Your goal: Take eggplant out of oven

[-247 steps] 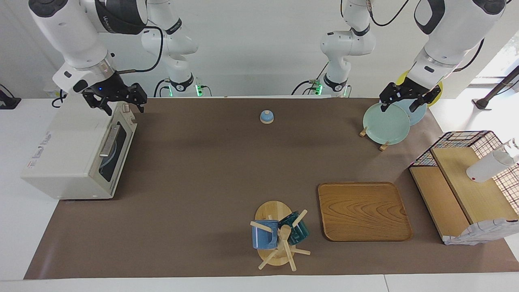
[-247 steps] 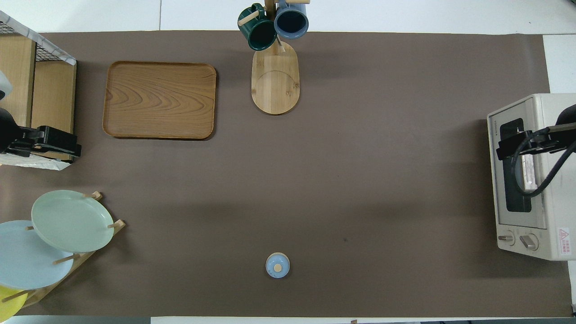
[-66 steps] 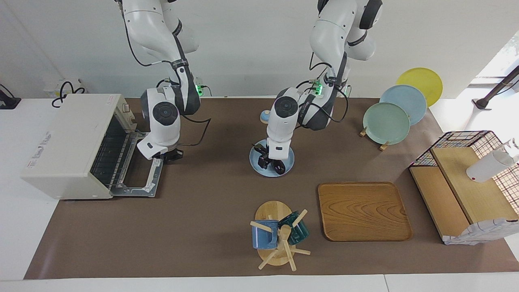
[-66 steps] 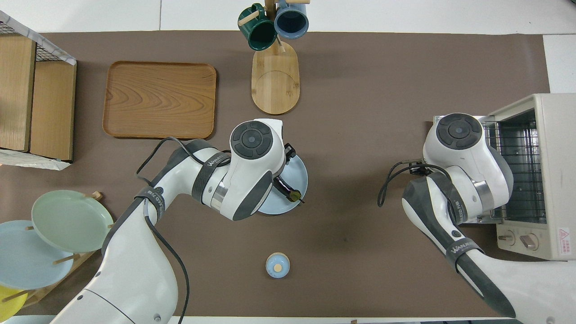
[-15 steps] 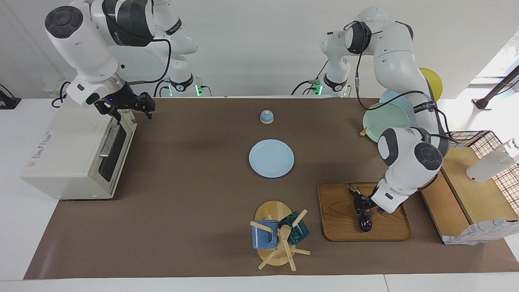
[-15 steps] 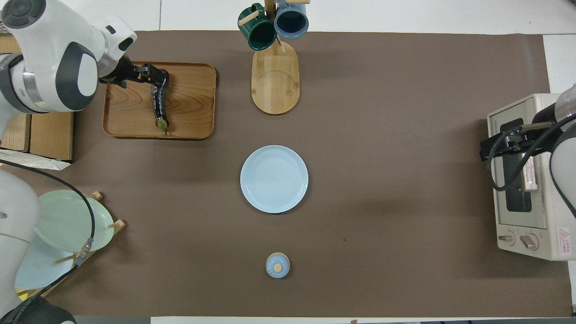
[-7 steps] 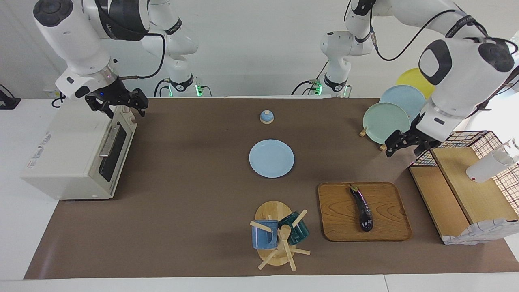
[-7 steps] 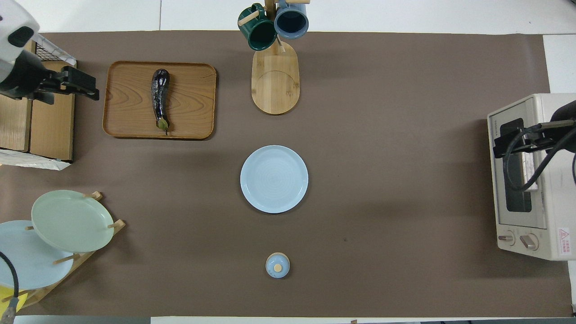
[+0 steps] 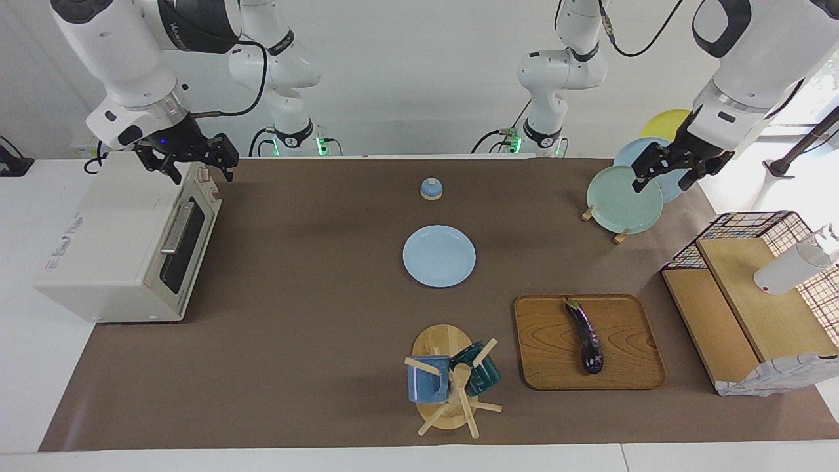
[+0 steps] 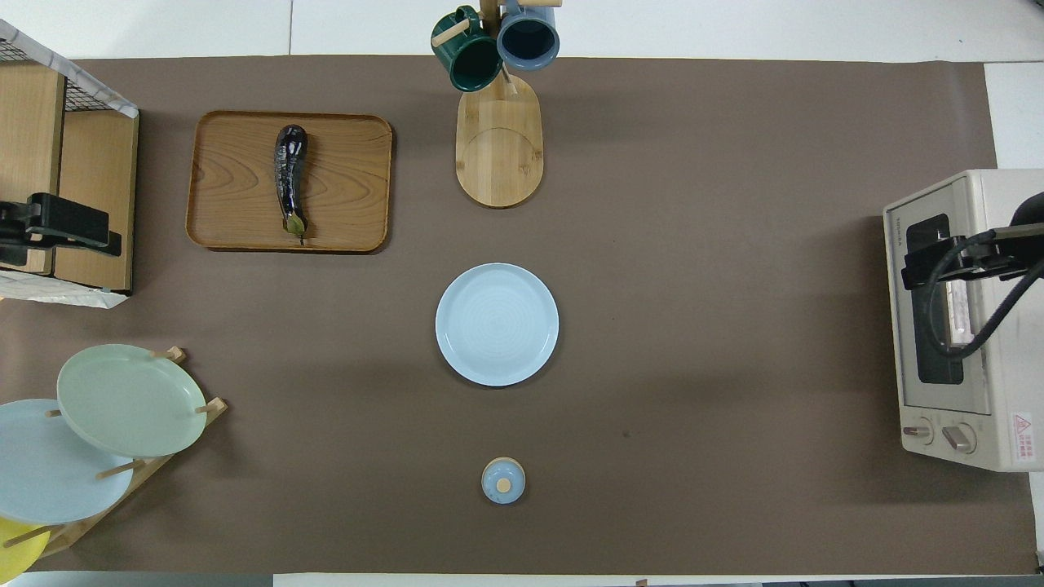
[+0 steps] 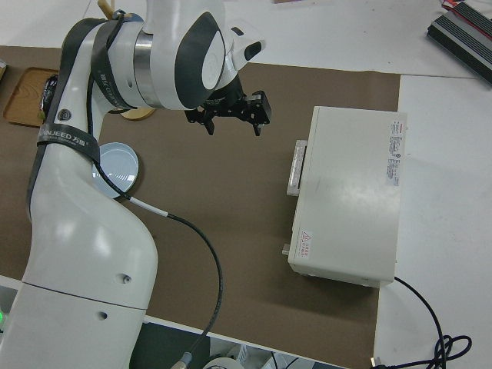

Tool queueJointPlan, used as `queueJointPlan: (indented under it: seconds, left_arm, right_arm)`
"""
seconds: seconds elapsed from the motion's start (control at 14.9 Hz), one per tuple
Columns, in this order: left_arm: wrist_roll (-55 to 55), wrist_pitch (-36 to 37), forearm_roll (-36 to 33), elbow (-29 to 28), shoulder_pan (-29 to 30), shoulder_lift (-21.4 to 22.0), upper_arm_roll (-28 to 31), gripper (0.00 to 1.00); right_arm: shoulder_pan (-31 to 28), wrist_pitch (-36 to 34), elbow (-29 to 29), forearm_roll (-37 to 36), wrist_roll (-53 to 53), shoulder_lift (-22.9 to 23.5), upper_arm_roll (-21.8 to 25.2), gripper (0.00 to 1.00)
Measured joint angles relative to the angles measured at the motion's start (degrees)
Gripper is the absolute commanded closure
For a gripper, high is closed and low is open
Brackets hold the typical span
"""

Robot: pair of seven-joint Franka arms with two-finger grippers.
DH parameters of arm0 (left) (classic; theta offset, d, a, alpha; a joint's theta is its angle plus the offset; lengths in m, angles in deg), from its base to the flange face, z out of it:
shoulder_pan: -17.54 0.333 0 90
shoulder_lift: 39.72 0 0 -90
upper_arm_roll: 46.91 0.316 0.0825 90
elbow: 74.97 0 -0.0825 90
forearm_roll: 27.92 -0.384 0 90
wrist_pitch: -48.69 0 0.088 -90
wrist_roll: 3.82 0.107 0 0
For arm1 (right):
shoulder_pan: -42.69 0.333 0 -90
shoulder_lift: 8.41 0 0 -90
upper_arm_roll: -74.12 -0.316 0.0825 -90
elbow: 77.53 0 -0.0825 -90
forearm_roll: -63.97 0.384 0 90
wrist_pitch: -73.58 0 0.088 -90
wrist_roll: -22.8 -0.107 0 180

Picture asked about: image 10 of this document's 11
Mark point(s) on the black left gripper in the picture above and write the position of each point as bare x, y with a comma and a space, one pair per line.
65, 220

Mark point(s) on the wooden mug tree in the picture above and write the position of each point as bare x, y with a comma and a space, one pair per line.
499, 155

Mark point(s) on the light blue serving plate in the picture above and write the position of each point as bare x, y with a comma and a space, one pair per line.
497, 324

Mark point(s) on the blue mug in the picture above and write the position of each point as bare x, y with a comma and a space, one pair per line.
528, 37

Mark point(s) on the pale green plate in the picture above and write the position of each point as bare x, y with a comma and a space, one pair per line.
130, 399

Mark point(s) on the white patterned cloth liner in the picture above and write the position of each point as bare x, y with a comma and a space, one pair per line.
57, 292

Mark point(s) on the wooden plate rack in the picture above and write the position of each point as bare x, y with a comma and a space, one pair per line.
155, 473

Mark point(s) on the wooden shelf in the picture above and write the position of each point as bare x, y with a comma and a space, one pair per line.
90, 163

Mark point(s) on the dark purple eggplant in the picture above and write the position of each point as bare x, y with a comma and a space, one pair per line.
291, 179

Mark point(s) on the glass toaster oven door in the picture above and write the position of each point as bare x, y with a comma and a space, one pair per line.
905, 359

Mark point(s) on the wooden serving tray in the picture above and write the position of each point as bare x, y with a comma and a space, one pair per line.
236, 187

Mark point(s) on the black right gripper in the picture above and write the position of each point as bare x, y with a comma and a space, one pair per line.
962, 259

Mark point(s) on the light blue plate in rack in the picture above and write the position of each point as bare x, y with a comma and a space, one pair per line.
49, 481

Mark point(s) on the small blue service bell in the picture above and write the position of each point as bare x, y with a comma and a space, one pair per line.
503, 481

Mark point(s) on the yellow plate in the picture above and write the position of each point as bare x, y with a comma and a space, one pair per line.
16, 554

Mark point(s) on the cream toaster oven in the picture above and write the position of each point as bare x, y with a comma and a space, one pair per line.
1011, 408

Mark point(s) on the dark green mug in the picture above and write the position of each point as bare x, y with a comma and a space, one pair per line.
473, 61

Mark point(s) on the brown table mat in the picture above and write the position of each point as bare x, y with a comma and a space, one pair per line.
693, 244

